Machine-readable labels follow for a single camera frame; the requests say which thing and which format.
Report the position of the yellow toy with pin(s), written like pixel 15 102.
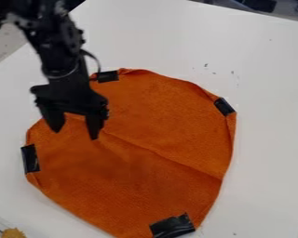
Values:
pixel 13 233

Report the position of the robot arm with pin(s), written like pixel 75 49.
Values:
pixel 47 28

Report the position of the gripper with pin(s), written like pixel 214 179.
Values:
pixel 69 91

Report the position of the orange cloth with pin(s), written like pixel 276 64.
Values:
pixel 147 155

